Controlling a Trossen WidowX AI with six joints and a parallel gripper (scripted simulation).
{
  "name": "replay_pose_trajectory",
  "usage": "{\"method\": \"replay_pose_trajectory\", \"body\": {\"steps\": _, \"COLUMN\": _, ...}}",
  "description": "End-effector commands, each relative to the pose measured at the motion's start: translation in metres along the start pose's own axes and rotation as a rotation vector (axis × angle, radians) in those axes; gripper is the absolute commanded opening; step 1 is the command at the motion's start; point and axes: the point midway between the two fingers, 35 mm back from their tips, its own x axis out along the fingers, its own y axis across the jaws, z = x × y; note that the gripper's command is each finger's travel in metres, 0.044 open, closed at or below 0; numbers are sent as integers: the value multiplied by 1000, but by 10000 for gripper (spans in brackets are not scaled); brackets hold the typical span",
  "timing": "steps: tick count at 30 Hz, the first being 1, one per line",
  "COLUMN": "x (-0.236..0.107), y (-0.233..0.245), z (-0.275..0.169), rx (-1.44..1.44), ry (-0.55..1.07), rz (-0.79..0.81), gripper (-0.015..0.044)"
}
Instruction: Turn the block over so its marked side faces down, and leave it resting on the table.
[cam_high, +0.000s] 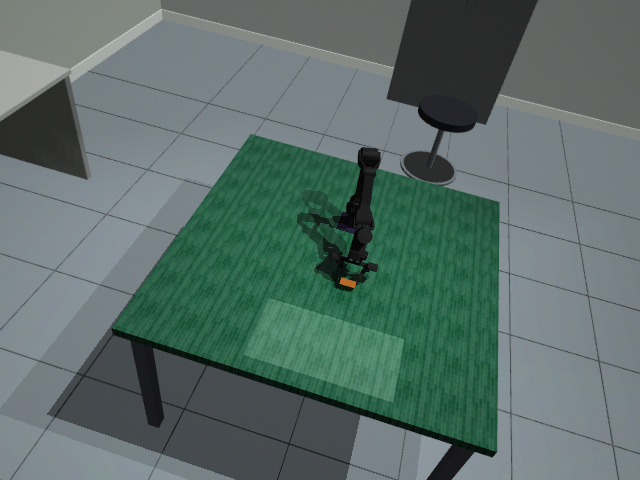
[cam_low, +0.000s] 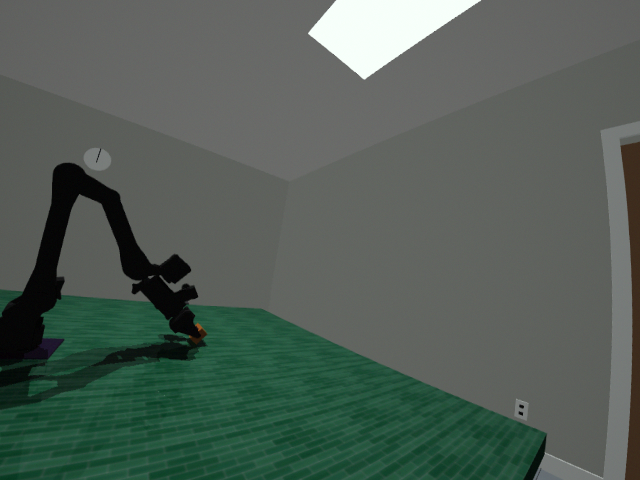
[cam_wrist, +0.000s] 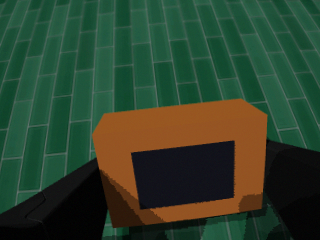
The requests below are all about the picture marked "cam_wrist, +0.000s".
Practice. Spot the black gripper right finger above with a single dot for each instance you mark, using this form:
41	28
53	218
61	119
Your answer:
292	182

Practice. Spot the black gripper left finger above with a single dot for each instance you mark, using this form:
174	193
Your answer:
73	208

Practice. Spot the orange block with dark square mark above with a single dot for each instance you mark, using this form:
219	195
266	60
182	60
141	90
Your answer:
181	162

